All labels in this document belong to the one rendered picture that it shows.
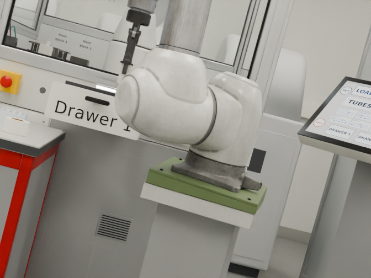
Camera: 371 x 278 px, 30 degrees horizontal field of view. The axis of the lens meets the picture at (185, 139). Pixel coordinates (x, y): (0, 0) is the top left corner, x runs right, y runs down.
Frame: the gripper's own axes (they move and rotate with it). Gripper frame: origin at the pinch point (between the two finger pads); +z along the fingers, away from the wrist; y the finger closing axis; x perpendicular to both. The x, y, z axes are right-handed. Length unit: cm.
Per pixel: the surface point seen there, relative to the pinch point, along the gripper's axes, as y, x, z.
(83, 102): -10.6, 9.1, 11.1
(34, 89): 23.2, 29.4, 12.9
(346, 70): 366, -169, -50
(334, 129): 3, -71, 0
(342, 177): 209, -142, 29
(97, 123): -10.7, 3.6, 16.2
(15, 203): -36, 18, 40
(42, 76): 23.2, 27.9, 8.0
